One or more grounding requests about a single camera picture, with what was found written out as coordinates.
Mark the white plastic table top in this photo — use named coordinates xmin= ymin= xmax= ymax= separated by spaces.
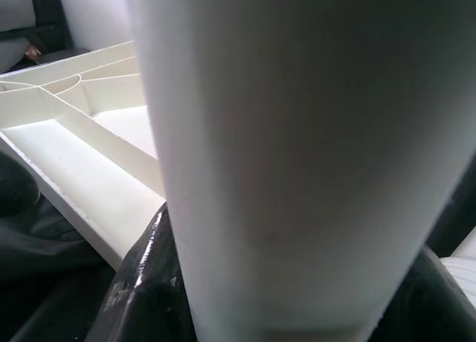
xmin=0 ymin=39 xmax=168 ymax=280

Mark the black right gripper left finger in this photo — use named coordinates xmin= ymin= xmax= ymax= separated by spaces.
xmin=89 ymin=204 xmax=198 ymax=342

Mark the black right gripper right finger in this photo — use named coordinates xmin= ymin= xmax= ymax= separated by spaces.
xmin=371 ymin=245 xmax=476 ymax=342

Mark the black table cloth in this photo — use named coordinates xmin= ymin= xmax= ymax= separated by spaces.
xmin=0 ymin=48 xmax=476 ymax=342

